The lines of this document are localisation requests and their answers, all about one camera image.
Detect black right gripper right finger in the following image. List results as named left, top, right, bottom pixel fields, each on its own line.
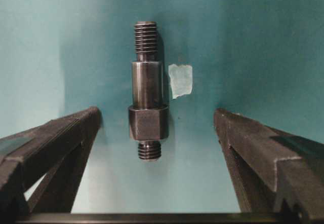
left=214, top=108, right=323, bottom=220

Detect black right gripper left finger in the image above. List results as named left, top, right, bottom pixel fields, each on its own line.
left=1, top=106, right=101, bottom=223

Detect dark steel threaded shaft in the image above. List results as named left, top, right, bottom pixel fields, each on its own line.
left=129, top=21, right=169, bottom=162

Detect white tape piece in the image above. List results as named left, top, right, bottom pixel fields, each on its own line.
left=168, top=64, right=193, bottom=99

